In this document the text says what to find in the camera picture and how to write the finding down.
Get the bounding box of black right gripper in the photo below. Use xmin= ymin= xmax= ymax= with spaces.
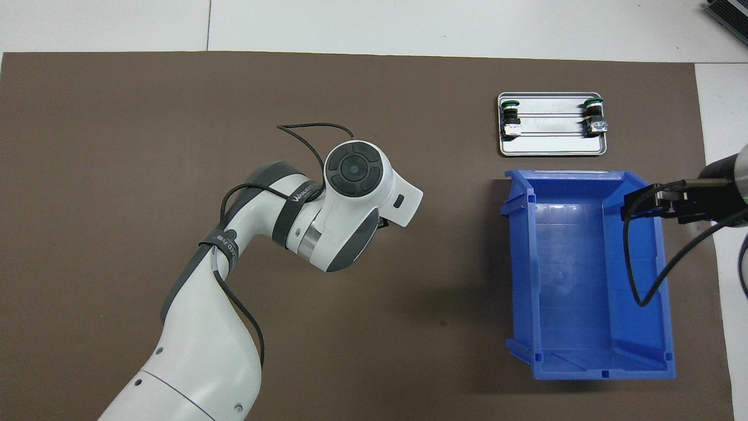
xmin=624 ymin=153 xmax=748 ymax=226

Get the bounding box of brown table mat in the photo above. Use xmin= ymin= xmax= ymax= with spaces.
xmin=0 ymin=51 xmax=736 ymax=421

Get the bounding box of silver metal tray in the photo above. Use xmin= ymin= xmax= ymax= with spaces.
xmin=497 ymin=92 xmax=608 ymax=157

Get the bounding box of blue plastic storage bin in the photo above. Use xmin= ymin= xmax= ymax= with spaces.
xmin=501 ymin=170 xmax=677 ymax=381

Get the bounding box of grey finned device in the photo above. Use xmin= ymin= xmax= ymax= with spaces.
xmin=704 ymin=0 xmax=748 ymax=44

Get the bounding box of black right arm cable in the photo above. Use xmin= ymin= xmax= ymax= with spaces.
xmin=622 ymin=178 xmax=748 ymax=308

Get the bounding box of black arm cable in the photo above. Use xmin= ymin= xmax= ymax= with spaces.
xmin=213 ymin=123 xmax=354 ymax=369
xmin=622 ymin=178 xmax=748 ymax=308

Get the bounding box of green push button switch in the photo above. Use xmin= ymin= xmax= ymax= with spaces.
xmin=501 ymin=101 xmax=522 ymax=139
xmin=583 ymin=98 xmax=610 ymax=136

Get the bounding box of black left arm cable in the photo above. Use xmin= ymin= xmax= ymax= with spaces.
xmin=213 ymin=123 xmax=354 ymax=369

